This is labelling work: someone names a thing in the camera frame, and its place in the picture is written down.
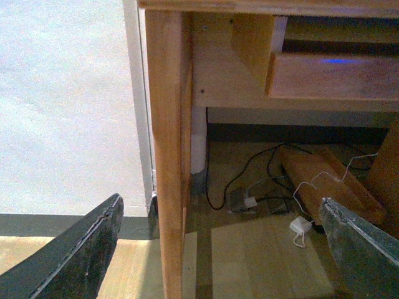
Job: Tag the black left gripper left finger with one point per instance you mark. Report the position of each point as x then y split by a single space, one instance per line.
72 265

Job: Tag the wooden keyboard drawer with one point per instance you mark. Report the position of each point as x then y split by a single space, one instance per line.
336 77

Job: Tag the wooden desk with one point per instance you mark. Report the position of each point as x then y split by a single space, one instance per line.
220 53

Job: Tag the white charger with cord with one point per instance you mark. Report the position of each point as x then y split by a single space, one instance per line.
300 225

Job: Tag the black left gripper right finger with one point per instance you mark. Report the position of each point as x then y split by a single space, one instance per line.
366 256

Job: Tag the wooden plank on floor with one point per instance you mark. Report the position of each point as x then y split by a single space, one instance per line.
351 194

